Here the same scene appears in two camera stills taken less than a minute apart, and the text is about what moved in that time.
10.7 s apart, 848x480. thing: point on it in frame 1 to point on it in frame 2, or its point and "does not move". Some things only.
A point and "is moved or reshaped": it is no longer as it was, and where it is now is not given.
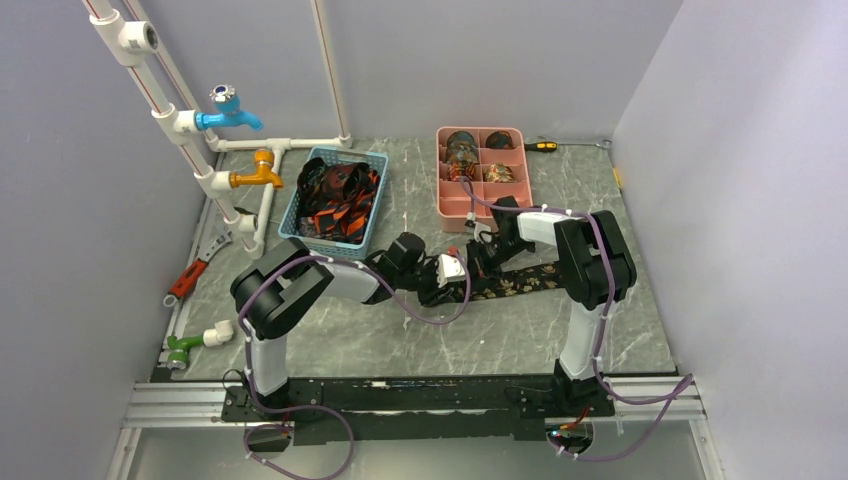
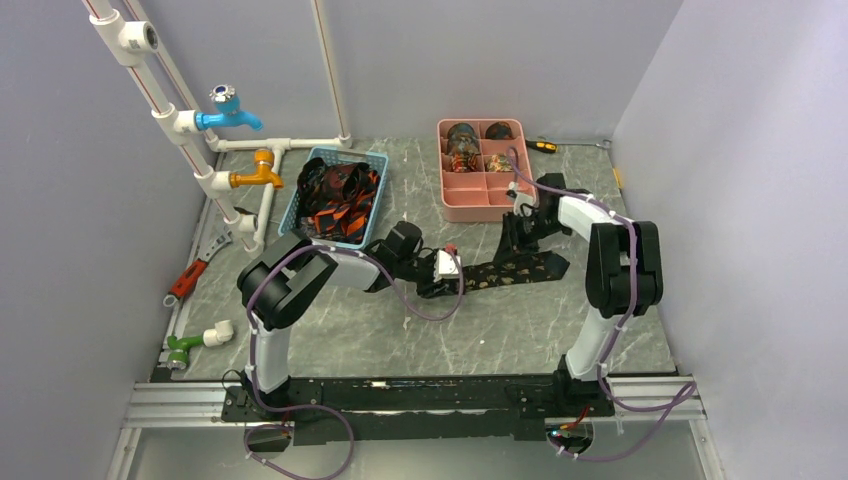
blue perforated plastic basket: [333, 206] does not move
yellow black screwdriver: [541, 146] does not move
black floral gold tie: [548, 275] is moved or reshaped
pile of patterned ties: [333, 202] does not move
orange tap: [265, 158] does not move
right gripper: [477, 267] to [511, 244]
